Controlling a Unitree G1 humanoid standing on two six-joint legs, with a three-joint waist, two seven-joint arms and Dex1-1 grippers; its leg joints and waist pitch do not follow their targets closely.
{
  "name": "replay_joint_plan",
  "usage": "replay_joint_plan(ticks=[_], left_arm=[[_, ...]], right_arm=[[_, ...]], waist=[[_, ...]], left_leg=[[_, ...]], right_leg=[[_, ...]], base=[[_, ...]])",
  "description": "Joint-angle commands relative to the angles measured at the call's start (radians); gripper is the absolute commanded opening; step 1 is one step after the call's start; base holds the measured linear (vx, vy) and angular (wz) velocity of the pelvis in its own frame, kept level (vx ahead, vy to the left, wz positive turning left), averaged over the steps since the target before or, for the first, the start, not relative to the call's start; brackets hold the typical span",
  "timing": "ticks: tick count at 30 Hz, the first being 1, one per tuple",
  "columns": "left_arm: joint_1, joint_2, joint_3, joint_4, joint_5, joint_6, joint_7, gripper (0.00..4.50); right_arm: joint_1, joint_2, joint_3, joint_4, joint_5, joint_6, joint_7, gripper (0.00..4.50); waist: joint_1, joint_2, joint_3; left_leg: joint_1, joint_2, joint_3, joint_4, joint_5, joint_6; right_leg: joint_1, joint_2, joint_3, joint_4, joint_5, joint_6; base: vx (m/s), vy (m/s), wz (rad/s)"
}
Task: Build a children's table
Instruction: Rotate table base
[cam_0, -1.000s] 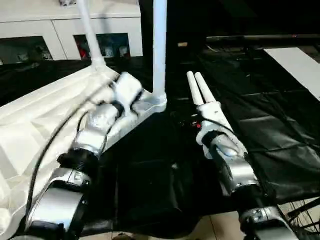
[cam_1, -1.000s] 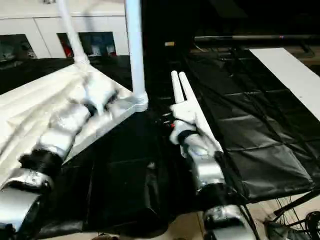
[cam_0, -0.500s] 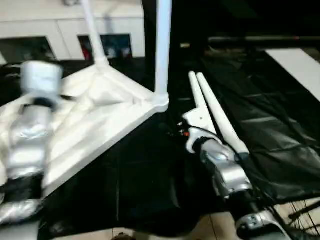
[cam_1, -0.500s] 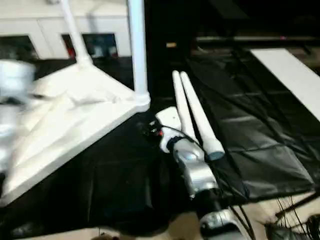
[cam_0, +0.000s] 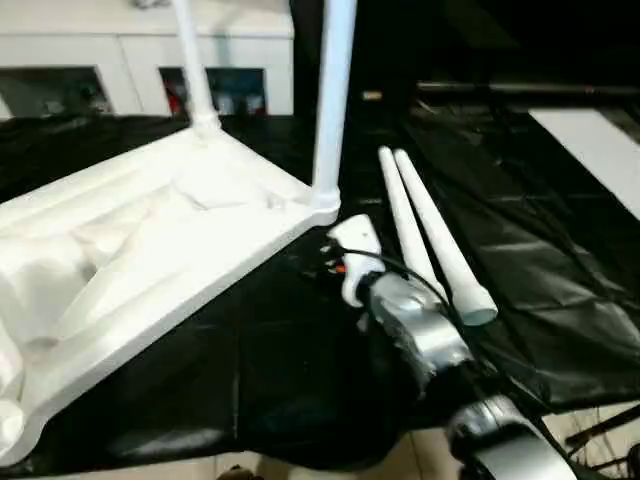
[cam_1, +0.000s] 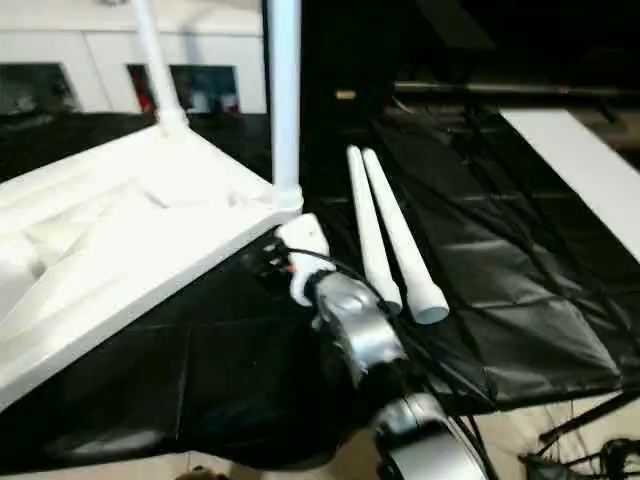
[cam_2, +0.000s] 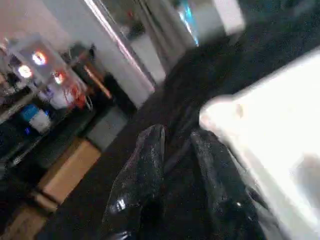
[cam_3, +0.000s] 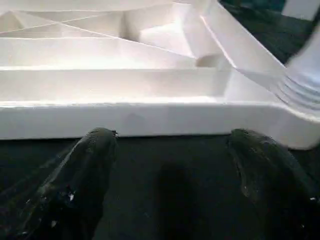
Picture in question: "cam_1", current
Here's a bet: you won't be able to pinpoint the white plastic table top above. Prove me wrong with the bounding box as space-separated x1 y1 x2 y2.
0 122 304 413

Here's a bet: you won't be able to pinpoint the white plastic table leg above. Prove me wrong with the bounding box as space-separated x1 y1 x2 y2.
265 0 304 212
130 0 190 132
360 147 451 327
345 144 404 317

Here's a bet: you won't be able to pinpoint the black mat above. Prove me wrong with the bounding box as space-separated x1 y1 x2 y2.
0 105 640 473

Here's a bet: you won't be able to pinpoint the white cabinet with glass doors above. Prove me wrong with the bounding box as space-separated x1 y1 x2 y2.
0 8 269 117

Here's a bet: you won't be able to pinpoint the white flat board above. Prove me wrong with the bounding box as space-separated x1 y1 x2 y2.
500 108 640 263

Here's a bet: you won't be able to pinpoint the black stand leg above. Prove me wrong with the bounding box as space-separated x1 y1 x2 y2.
540 388 640 447

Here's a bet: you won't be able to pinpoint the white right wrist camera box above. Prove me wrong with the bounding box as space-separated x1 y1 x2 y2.
274 213 334 307

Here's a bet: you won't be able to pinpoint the black metal rail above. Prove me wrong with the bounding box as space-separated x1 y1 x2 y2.
390 82 640 100

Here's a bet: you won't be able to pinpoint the thin black floor cables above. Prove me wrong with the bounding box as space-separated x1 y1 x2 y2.
520 395 640 480

